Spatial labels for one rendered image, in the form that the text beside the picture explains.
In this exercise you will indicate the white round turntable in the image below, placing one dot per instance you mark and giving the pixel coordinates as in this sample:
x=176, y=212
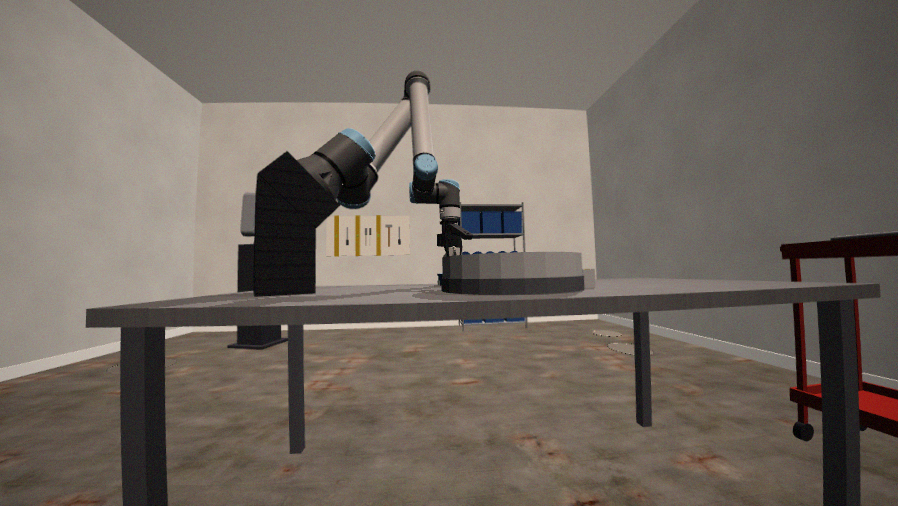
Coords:
x=516, y=273

